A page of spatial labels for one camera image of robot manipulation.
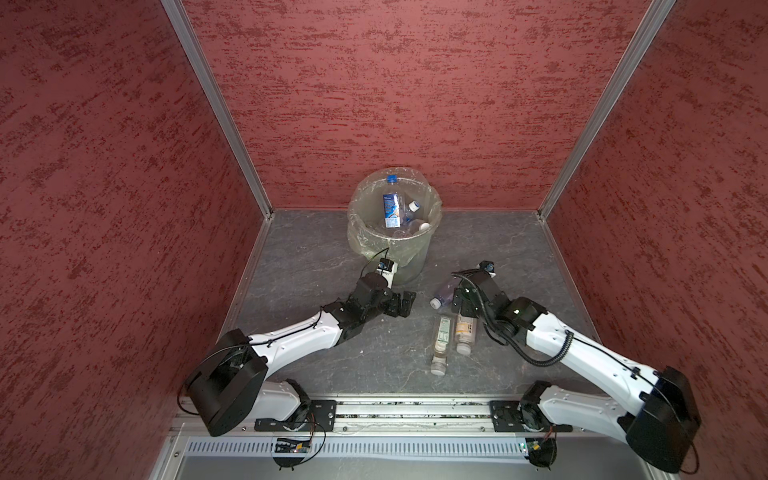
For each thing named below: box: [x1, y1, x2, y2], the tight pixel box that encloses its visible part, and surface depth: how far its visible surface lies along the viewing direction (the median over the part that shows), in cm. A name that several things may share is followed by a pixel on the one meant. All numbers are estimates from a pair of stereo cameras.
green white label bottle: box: [430, 316, 451, 376], surface depth 84 cm
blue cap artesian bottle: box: [383, 175, 401, 228], surface depth 91 cm
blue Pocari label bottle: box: [404, 200, 421, 222], surface depth 97 cm
